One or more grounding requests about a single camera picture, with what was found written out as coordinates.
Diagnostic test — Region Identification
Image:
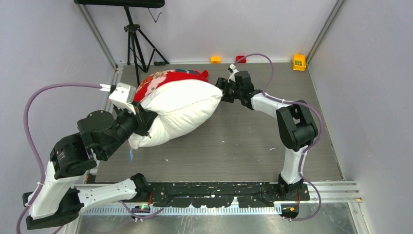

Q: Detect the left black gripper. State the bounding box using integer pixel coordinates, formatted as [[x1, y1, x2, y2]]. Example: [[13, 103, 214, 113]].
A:
[[99, 100, 157, 159]]

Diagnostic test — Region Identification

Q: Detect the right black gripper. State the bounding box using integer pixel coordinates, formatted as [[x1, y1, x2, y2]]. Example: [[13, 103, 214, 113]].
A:
[[208, 77, 244, 103]]

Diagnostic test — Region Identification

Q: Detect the red cartoon print pillowcase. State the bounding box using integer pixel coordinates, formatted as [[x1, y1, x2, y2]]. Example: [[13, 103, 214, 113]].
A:
[[133, 69, 209, 103]]

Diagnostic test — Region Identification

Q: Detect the white pillow insert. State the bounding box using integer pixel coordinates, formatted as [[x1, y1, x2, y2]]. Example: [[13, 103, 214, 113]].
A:
[[128, 79, 223, 149]]

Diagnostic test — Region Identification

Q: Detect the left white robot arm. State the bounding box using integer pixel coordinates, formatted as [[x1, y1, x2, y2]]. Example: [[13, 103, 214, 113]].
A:
[[23, 105, 157, 230]]

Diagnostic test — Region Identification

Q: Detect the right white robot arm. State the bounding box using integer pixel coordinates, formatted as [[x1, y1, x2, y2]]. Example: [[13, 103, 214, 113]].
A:
[[215, 71, 319, 200]]

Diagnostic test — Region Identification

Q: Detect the red toy brick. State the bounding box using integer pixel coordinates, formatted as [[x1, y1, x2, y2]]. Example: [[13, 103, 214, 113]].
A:
[[235, 56, 247, 63]]

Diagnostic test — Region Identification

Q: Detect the orange toy brick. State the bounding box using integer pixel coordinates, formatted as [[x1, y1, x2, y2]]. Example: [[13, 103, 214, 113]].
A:
[[210, 56, 222, 64]]

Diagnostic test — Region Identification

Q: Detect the yellow toy block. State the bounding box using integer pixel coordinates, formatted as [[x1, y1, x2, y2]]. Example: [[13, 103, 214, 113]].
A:
[[292, 54, 306, 71]]

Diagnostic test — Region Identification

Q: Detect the black overhead bar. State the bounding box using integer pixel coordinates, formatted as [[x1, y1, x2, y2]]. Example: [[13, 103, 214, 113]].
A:
[[74, 0, 165, 9]]

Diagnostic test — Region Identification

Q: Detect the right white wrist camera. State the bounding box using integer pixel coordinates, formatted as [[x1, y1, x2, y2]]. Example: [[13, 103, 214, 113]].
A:
[[227, 64, 239, 74]]

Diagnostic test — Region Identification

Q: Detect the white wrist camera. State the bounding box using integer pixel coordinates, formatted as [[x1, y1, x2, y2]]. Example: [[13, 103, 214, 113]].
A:
[[109, 82, 136, 115], [227, 64, 239, 74]]

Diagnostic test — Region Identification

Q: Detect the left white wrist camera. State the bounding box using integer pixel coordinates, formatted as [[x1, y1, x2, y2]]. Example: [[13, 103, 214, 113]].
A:
[[109, 82, 136, 115]]

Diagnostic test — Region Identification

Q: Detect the black camera tripod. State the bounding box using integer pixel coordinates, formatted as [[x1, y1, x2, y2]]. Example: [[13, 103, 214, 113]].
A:
[[124, 6, 170, 84]]

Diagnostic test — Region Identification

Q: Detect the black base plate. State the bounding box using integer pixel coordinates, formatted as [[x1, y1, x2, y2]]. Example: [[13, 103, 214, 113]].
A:
[[141, 182, 310, 208]]

